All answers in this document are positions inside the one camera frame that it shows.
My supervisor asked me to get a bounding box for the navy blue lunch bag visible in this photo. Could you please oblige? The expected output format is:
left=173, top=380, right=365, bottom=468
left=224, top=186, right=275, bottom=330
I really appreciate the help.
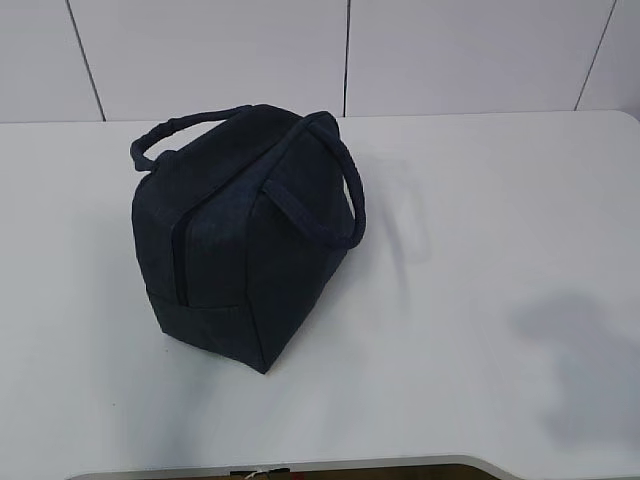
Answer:
left=130, top=104, right=366, bottom=373

